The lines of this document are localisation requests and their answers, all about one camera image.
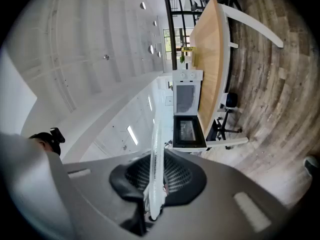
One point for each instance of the white microwave oven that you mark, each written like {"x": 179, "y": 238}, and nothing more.
{"x": 187, "y": 76}

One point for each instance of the yellow bottle with black cap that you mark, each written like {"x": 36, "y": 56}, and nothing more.
{"x": 188, "y": 49}

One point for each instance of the black head-mounted camera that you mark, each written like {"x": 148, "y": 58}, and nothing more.
{"x": 57, "y": 134}

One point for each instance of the person's head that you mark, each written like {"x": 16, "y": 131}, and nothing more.
{"x": 43, "y": 144}

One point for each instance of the black metal railing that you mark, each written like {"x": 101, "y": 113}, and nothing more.
{"x": 170, "y": 34}

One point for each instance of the row of ceiling light strips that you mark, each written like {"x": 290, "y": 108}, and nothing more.
{"x": 132, "y": 135}

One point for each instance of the clear glass turntable plate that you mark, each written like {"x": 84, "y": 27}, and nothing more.
{"x": 157, "y": 164}

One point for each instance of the large black-framed window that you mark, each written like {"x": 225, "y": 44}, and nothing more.
{"x": 167, "y": 44}

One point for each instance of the black pendant lamp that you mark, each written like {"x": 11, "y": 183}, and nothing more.
{"x": 154, "y": 23}
{"x": 142, "y": 5}
{"x": 151, "y": 49}
{"x": 159, "y": 54}

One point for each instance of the silver ceiling sensor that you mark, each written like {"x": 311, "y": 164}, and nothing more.
{"x": 106, "y": 57}

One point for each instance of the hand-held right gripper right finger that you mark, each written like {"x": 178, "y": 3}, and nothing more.
{"x": 225, "y": 196}

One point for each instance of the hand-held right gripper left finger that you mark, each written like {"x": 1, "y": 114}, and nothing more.
{"x": 95, "y": 189}

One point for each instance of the black mesh office chair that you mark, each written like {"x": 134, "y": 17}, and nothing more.
{"x": 225, "y": 131}

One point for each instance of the green plant in white pot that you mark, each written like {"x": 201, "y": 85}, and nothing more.
{"x": 182, "y": 59}

